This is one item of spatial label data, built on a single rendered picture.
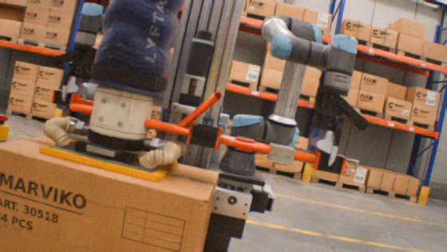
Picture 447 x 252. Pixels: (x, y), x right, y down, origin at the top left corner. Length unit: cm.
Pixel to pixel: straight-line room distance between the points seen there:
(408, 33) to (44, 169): 856
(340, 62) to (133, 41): 55
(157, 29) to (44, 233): 61
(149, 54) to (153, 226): 44
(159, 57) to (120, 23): 14
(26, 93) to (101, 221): 844
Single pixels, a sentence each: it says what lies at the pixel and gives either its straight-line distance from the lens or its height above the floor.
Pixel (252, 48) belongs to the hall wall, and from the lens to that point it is 959.
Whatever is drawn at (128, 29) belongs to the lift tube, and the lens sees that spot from 108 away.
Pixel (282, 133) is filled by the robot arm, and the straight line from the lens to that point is 159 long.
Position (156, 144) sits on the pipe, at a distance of 113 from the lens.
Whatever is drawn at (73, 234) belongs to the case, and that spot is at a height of 90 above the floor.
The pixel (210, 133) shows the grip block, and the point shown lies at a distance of 108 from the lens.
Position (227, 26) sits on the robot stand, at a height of 162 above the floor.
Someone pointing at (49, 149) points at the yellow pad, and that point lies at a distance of 111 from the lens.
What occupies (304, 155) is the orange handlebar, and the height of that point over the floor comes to 121.
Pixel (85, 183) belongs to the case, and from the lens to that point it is 102.
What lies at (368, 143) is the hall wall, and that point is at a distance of 1009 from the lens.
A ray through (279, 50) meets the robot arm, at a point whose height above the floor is 148.
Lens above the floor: 131
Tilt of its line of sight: 4 degrees down
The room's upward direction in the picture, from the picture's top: 12 degrees clockwise
